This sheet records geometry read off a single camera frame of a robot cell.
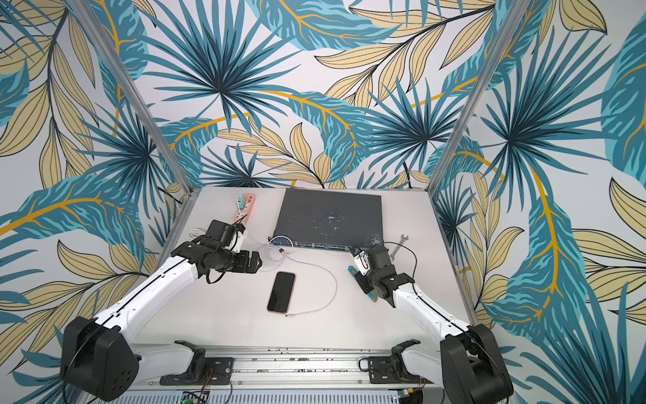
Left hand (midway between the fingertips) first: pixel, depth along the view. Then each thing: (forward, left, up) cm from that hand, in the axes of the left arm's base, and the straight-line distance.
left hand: (247, 265), depth 82 cm
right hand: (+1, -35, -6) cm, 36 cm away
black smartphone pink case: (-6, -10, -12) cm, 17 cm away
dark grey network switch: (+25, -26, -8) cm, 37 cm away
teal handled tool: (-6, -37, +1) cm, 38 cm away
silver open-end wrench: (+19, -57, -12) cm, 61 cm away
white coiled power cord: (+18, +27, -9) cm, 34 cm away
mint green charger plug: (+37, +13, -11) cm, 40 cm away
